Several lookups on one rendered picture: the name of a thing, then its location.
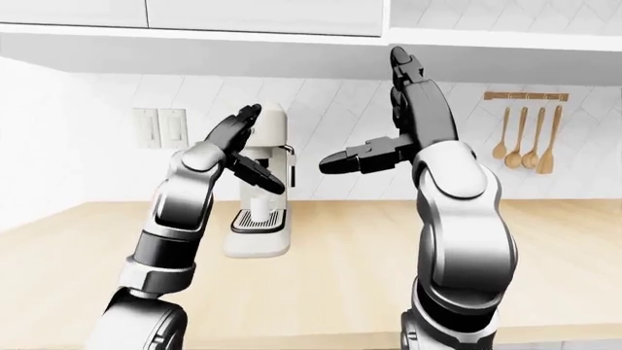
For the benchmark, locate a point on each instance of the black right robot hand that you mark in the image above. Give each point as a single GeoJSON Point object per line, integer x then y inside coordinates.
{"type": "Point", "coordinates": [422, 109]}

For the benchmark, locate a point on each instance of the white espresso coffee machine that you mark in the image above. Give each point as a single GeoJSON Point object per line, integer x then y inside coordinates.
{"type": "Point", "coordinates": [272, 156]}

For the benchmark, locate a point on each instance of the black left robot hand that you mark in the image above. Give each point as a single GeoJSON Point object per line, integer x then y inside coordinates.
{"type": "Point", "coordinates": [230, 132]}

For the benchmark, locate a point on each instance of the small wooden spoon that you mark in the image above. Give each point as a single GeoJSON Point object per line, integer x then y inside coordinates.
{"type": "Point", "coordinates": [500, 140]}

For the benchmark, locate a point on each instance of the wooden utensil wall rack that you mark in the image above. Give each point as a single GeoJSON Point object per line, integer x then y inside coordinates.
{"type": "Point", "coordinates": [526, 96]}

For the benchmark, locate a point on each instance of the wooden spatula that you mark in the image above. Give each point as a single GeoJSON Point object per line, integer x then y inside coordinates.
{"type": "Point", "coordinates": [547, 149]}

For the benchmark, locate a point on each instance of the white wall switch plate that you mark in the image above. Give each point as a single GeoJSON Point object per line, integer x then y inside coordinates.
{"type": "Point", "coordinates": [174, 127]}
{"type": "Point", "coordinates": [148, 128]}

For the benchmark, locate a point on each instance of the white coffee cup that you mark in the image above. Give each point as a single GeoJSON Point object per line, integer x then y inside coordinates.
{"type": "Point", "coordinates": [261, 209]}

